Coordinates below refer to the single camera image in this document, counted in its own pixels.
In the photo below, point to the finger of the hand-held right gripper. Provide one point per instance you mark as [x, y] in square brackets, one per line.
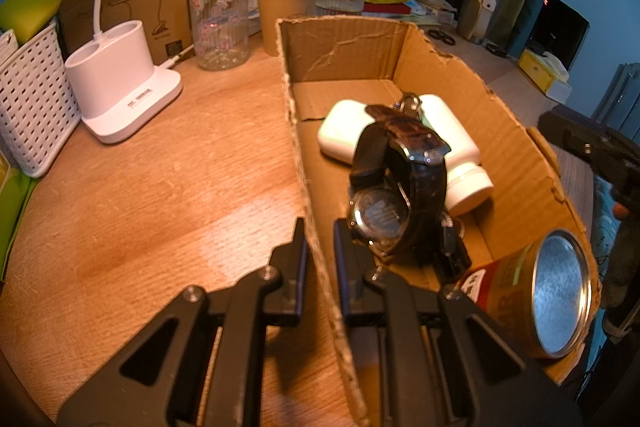
[622, 267]
[585, 142]

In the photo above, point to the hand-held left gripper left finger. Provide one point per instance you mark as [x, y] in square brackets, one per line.
[300, 262]

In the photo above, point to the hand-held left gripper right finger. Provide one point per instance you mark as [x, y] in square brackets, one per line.
[342, 262]

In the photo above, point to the red metal can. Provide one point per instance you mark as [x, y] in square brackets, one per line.
[505, 302]

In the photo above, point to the white pill bottle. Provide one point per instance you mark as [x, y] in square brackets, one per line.
[462, 152]

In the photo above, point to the white earbuds case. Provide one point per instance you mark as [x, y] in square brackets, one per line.
[340, 132]

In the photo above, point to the cardboard box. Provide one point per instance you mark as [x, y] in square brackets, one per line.
[350, 57]

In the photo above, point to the blue printed blanket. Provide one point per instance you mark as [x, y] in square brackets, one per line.
[602, 232]

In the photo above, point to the yellow tissue box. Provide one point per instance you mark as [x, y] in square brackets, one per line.
[542, 74]

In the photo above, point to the black computer monitor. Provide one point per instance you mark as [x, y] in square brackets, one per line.
[560, 32]

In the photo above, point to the small black remote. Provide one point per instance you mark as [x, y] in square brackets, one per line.
[497, 50]

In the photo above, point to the steel travel tumbler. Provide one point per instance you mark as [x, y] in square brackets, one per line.
[479, 12]

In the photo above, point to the black scissors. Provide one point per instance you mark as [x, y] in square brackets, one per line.
[442, 36]

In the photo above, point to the red book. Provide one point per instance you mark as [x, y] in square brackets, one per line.
[382, 8]

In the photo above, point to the flower print glass jar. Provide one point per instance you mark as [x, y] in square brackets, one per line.
[220, 27]

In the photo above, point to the white desk lamp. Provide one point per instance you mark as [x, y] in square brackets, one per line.
[115, 87]

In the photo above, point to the green flat box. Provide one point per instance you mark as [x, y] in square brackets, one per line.
[10, 217]

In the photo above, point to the white plastic basket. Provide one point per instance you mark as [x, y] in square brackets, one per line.
[35, 107]

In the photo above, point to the yellow-green sponge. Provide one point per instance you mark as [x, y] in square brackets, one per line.
[27, 7]

